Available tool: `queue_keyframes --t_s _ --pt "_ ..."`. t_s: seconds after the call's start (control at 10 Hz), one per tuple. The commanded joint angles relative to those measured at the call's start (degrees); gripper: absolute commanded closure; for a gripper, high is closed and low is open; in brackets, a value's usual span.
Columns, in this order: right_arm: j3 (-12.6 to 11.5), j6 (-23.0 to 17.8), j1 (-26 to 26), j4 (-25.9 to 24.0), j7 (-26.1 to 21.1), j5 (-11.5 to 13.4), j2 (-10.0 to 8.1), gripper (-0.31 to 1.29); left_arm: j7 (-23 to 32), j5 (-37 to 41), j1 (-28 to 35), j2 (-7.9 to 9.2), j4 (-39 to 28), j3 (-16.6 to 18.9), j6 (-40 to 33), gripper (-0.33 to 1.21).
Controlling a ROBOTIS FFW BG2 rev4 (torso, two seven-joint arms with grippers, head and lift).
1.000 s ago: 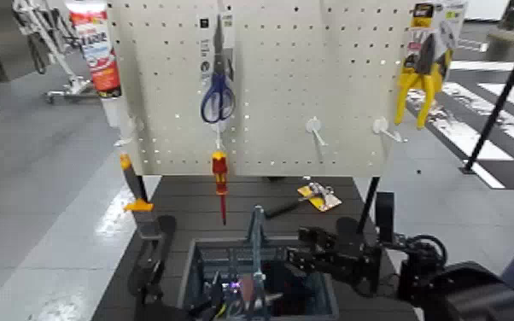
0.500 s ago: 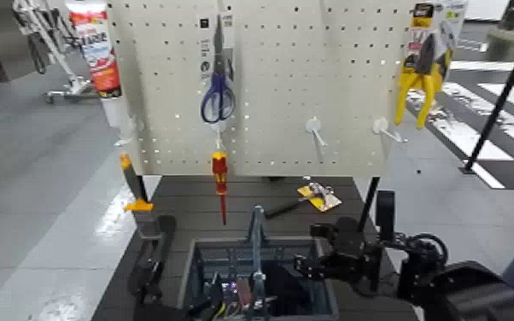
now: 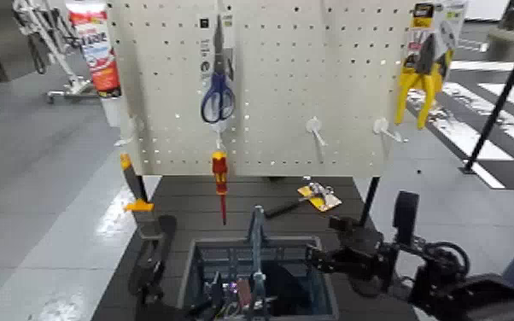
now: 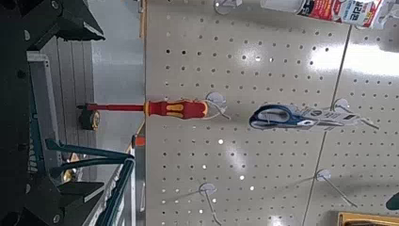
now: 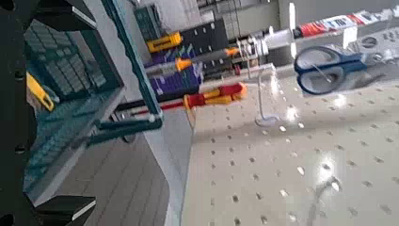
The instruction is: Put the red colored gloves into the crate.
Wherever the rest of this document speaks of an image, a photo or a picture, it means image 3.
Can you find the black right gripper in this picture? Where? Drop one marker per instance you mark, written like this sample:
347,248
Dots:
364,260

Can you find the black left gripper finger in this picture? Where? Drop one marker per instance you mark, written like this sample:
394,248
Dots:
147,273
167,242

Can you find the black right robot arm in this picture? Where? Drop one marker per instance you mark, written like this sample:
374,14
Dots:
476,296

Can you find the yellow grey bar clamp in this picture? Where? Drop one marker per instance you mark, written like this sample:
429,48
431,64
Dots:
142,219

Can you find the black pegboard stand leg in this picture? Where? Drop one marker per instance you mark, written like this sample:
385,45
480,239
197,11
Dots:
370,199

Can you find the shiny purple item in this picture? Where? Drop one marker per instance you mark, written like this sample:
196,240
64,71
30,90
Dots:
232,287

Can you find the red yellow screwdriver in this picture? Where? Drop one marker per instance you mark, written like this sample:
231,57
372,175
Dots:
220,175

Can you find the white pegboard hook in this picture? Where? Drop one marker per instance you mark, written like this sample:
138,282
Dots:
218,129
382,127
132,125
314,127

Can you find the cream perforated pegboard panel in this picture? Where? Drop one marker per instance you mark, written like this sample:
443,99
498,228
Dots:
284,89

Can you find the black tripod pole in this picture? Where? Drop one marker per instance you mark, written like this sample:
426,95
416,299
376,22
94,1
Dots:
499,98

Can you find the red white sealant cartridge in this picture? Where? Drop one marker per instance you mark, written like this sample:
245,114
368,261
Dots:
100,49

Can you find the white wheeled equipment stand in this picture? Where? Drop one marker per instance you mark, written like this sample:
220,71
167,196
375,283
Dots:
51,40

